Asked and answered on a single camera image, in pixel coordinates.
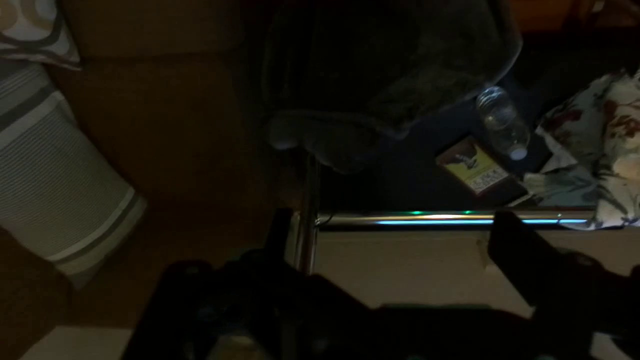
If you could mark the chrome metal clothes rack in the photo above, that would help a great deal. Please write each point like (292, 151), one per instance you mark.
(432, 218)

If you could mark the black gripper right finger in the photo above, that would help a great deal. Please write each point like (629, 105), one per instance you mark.
(572, 300)

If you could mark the wavy patterned pillow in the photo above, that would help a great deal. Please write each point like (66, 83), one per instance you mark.
(30, 30)

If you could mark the white floral cloth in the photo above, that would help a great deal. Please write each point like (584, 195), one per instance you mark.
(600, 146)

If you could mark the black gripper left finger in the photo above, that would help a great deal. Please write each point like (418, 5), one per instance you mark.
(267, 300)

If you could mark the white grey striped pillow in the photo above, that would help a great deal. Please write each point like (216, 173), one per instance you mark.
(53, 181)

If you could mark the clear plastic bottle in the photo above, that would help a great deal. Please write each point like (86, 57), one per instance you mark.
(504, 122)

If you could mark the yellow covered book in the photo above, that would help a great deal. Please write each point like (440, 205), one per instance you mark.
(476, 170)

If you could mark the dark grey cloth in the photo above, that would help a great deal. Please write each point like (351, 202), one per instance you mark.
(372, 72)

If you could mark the brown couch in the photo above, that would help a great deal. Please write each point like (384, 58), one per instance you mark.
(167, 112)

